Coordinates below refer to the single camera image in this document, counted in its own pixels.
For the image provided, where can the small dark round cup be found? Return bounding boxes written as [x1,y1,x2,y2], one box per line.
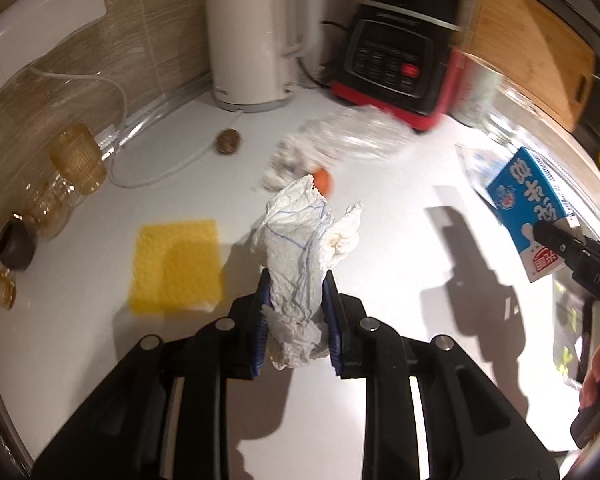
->
[0,218,36,271]

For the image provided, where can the red black blender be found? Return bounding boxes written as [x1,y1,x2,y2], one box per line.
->
[330,0,460,132]

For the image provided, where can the black blender cable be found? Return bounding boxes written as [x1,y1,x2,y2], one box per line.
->
[299,19,354,89]

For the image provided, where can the bamboo cutting board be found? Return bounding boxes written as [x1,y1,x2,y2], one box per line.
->
[463,0,595,131]

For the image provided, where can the blue white milk carton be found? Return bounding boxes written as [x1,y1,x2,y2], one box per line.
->
[486,148,581,283]

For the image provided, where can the white electric kettle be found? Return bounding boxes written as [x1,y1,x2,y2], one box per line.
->
[204,0,308,113]

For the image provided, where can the clear amber glass jar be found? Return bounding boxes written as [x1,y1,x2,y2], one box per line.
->
[23,174,85,240]

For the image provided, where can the brown walnut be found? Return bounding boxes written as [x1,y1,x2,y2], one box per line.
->
[215,128,242,155]

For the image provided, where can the amber ribbed glass cup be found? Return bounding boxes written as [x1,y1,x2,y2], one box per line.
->
[50,124,107,196]

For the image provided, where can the white paper towel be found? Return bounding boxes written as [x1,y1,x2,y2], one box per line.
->
[252,176,363,370]

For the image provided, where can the clear plastic bag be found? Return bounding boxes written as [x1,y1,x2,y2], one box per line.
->
[262,105,416,191]

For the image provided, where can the orange tangerine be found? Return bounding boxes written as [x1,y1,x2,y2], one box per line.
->
[312,168,334,198]

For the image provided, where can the yellow sponge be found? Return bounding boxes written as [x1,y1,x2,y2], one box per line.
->
[128,219,223,315]

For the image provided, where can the white power cable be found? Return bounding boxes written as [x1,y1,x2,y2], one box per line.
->
[28,63,244,190]

